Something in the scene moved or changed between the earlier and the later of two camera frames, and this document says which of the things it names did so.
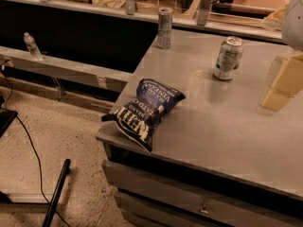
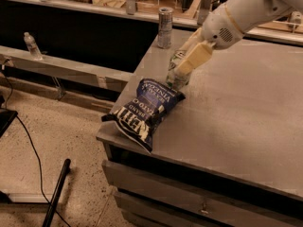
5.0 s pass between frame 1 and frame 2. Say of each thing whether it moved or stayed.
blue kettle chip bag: stayed
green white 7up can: moved
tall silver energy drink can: stayed
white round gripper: moved
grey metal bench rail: stayed
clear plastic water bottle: stayed
